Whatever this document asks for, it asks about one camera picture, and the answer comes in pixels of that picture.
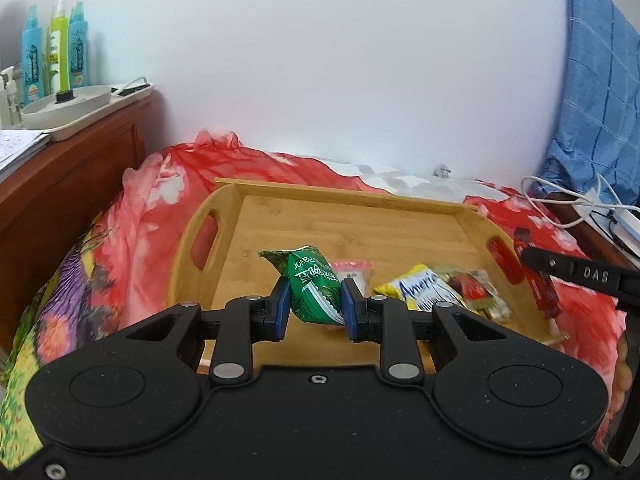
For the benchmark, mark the dark red gold-edged packet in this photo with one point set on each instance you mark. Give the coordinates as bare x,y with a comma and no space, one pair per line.
462,287

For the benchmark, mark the long red snack packet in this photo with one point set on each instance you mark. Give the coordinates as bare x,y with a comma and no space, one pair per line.
505,260

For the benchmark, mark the white pump bottle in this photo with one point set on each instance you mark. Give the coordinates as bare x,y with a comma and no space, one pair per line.
10,102

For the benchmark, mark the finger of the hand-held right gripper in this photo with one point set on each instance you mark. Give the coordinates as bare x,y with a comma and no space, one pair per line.
539,260
522,239

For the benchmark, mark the stack of papers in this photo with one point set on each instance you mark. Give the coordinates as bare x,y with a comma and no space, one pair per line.
17,147

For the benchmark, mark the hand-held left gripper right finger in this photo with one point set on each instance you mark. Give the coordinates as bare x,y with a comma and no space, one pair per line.
350,310

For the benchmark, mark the blue plaid cloth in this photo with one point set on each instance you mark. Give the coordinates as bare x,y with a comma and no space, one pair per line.
600,95

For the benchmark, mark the small metal knob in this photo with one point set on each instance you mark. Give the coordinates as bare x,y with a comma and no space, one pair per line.
443,171

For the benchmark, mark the pink snack packet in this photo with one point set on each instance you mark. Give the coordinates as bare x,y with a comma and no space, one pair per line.
352,270

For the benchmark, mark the white power strip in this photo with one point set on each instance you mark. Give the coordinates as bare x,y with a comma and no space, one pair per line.
629,225

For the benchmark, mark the yellow snack packet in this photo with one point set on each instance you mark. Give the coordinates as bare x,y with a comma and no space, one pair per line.
420,287

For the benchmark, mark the wooden tray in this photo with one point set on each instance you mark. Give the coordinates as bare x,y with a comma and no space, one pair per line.
350,225

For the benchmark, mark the green snack packet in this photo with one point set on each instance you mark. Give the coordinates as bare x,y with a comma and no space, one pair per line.
312,280

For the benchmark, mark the wooden bed frame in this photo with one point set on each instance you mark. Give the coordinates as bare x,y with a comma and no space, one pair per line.
590,235

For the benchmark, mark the blue spray bottle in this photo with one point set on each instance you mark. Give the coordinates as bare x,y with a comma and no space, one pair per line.
34,65
79,50

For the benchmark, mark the cream snack wrapper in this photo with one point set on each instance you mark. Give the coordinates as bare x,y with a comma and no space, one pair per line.
497,305

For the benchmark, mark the beige rectangular tray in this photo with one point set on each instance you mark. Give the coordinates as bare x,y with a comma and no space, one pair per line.
120,105

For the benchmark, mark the red-brown wooden cabinet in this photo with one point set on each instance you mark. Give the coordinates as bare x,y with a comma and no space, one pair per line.
60,190

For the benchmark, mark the green spray bottle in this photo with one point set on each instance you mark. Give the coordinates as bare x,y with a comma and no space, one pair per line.
58,55

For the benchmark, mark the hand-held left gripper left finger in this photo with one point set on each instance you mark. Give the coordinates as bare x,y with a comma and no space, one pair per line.
281,310

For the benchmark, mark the white oval dish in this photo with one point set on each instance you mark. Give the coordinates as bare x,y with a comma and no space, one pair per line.
65,110

